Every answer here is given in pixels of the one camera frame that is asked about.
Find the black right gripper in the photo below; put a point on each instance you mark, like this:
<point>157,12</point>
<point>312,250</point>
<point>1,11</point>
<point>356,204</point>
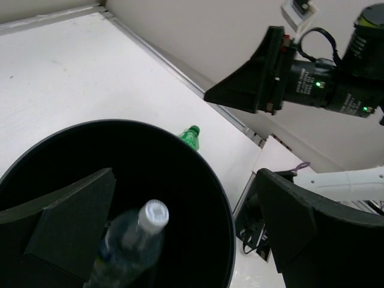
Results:
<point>280,71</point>

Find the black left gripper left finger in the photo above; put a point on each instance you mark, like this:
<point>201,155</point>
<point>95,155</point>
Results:
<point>52,241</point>

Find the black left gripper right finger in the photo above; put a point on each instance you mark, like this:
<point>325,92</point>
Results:
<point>317,242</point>

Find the clear bottle blue label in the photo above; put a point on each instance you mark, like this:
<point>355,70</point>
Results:
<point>132,244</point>

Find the green plastic bottle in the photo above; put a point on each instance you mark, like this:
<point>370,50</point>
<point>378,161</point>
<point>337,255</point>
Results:
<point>191,137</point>

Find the dark round bin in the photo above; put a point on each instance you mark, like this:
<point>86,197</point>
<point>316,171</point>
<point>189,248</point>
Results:
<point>148,163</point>

